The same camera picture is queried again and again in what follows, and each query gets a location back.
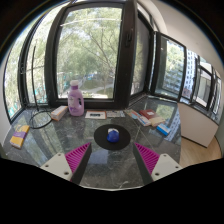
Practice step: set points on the patterned flat booklet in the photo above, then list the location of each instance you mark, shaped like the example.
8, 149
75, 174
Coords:
115, 114

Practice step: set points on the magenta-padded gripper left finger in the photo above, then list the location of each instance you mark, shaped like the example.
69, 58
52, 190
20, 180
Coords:
75, 159

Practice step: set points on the colourful thin booklet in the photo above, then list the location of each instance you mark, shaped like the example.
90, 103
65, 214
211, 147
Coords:
132, 114

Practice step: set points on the blue and white computer mouse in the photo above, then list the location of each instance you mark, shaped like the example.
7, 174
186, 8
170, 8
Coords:
112, 135

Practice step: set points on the brown-framed white card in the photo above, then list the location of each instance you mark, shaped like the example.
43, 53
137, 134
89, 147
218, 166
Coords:
95, 115

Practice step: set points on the tan book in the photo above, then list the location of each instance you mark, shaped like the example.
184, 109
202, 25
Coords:
157, 121

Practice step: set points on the red book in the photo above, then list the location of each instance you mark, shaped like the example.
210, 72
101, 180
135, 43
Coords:
148, 113

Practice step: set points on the blue and white box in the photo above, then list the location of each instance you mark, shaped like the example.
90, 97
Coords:
163, 129

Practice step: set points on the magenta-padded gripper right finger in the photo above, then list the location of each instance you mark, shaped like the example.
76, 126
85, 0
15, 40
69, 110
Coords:
148, 159

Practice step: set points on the white and orange carton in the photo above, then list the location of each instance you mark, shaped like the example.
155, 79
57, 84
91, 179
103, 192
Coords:
59, 113

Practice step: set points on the round black mouse pad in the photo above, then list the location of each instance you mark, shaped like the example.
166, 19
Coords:
100, 137

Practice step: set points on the white box with blue stripe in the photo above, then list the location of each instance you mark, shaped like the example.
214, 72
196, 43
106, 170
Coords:
144, 120

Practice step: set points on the purple detergent bottle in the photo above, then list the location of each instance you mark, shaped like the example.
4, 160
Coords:
76, 100

